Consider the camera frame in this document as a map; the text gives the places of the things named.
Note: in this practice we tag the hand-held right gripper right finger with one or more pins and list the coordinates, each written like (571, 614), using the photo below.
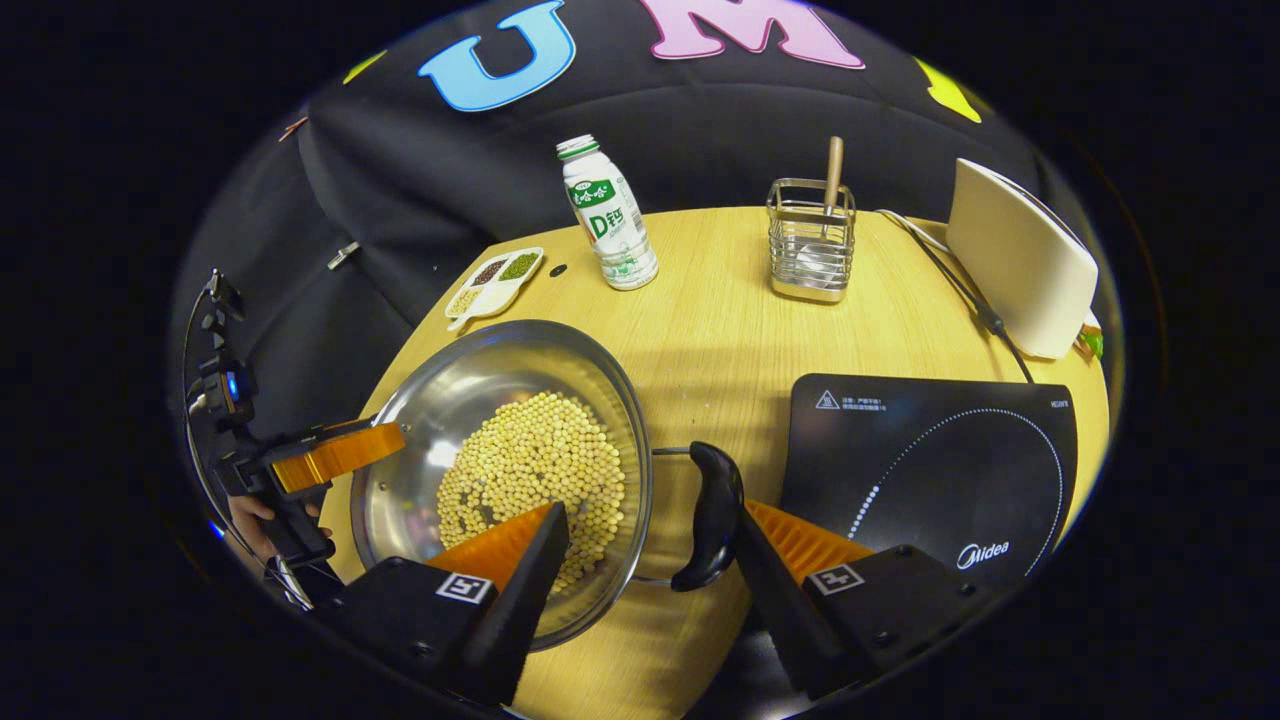
(780, 620)

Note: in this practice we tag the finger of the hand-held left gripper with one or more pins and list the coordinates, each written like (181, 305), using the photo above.
(340, 455)

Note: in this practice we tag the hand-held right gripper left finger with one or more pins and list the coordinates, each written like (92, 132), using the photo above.
(520, 610)

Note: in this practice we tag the steel pot with soybeans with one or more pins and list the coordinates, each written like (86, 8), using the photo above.
(520, 460)

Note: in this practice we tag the black induction cooktop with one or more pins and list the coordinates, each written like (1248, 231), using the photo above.
(930, 470)

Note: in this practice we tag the silver metal clip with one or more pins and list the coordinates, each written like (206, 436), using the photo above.
(344, 255)

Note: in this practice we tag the white divided dish of beans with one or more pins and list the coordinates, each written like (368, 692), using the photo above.
(490, 290)

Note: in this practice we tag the brown clip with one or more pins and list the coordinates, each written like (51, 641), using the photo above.
(294, 128)

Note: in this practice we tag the white drink bottle green label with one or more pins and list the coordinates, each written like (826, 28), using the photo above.
(610, 230)

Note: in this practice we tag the sandwich with lettuce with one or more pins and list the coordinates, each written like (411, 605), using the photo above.
(1093, 342)

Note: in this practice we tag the white toaster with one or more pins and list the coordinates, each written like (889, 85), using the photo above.
(1010, 260)

